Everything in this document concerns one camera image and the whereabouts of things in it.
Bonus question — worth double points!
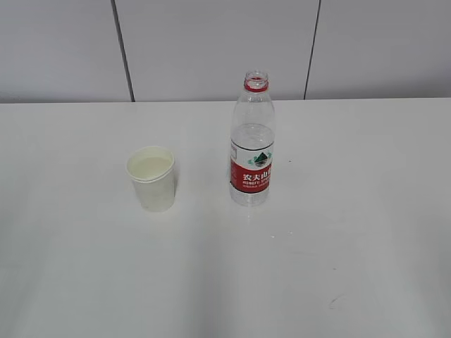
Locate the clear Nongfu Spring water bottle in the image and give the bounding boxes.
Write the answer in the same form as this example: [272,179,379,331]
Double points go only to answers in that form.
[229,70,276,206]

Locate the white paper cup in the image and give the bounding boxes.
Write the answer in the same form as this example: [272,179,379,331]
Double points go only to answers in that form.
[126,146,175,212]

